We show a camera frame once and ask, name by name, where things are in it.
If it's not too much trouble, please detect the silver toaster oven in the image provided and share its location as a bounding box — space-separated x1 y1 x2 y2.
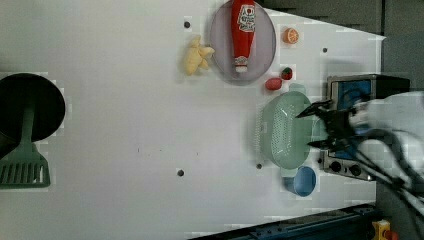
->
319 74 410 181

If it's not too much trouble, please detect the orange slice toy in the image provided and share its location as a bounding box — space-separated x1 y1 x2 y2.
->
283 28 299 44

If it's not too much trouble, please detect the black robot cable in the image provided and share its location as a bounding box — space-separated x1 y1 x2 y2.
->
343 128 424 240

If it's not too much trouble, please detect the blue plastic cup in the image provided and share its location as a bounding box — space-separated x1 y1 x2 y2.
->
283 166 317 197

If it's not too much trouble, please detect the black frying pan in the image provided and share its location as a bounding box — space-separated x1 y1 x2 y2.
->
0 73 66 157

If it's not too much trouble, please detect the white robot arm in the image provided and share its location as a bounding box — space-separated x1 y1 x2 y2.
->
298 91 423 163

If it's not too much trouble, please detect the green slotted spatula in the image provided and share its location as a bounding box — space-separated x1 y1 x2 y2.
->
0 108 51 189

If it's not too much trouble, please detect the green plastic strainer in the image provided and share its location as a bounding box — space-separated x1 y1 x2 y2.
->
259 84 313 178

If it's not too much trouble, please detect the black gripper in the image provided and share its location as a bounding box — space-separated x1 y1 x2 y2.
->
297 100 356 152

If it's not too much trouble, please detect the green cup with handle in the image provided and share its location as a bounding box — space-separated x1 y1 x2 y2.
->
311 117 328 141

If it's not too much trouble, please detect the red sausage toy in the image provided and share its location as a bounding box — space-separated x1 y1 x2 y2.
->
265 78 282 91

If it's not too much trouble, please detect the blue metal table frame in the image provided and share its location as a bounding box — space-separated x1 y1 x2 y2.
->
190 204 381 240

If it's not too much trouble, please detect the strawberry toy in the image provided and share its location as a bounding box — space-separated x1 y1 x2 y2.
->
281 67 293 80

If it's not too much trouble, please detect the grey round plate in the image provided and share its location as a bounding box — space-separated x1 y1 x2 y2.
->
209 0 276 82

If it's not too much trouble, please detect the yellow banana toy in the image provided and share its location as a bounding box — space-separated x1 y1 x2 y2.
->
184 35 215 76

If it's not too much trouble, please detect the red ketchup bottle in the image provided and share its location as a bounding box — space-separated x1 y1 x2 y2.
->
231 0 256 73

